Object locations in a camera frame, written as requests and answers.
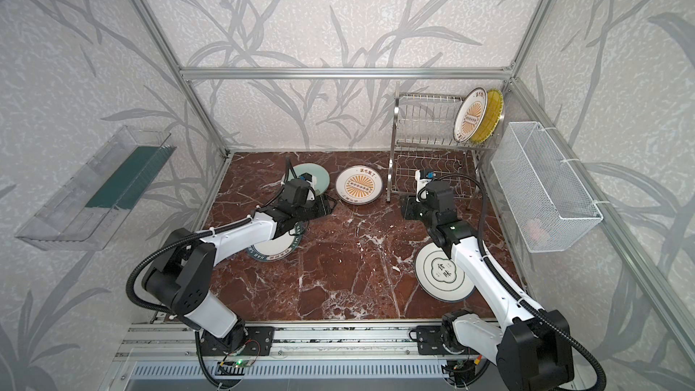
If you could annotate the mint green flower plate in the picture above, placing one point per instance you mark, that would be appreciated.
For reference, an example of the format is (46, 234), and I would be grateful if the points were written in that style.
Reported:
(318, 171)

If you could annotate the orange sunburst plate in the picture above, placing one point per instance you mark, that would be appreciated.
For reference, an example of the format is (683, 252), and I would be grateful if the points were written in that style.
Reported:
(359, 185)
(470, 115)

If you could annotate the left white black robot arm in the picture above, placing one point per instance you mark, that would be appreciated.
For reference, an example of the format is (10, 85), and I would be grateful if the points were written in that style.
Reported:
(176, 278)

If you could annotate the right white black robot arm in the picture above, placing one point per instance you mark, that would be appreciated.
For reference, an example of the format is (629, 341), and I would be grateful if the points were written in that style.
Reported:
(530, 354)

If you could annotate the clear plastic wall tray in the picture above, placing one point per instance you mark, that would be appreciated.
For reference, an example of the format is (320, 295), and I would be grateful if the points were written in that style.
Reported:
(90, 208)

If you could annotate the aluminium cage frame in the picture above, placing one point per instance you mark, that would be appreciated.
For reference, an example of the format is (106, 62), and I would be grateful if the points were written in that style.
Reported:
(667, 305)

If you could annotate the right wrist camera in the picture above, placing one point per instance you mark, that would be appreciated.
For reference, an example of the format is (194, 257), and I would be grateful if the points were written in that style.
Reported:
(423, 178)

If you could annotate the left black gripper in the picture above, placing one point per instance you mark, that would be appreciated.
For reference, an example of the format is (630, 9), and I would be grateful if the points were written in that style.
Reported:
(313, 209)

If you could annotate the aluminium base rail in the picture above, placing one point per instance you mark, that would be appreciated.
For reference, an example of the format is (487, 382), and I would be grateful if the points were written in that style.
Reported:
(312, 340)

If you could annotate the yellow grid plate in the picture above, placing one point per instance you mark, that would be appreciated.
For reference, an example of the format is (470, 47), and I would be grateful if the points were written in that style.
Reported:
(494, 110)

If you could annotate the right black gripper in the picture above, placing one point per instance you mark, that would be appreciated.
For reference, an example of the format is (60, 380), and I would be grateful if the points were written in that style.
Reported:
(412, 209)

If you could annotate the white wire mesh basket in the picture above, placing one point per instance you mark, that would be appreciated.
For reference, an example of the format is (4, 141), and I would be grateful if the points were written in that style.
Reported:
(550, 205)

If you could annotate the green rimmed Chinese text plate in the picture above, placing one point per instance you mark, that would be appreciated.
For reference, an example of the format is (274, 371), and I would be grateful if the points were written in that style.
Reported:
(279, 248)

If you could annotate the steel two-tier dish rack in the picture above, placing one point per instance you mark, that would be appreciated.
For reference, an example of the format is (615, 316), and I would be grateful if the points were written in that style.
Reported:
(423, 138)

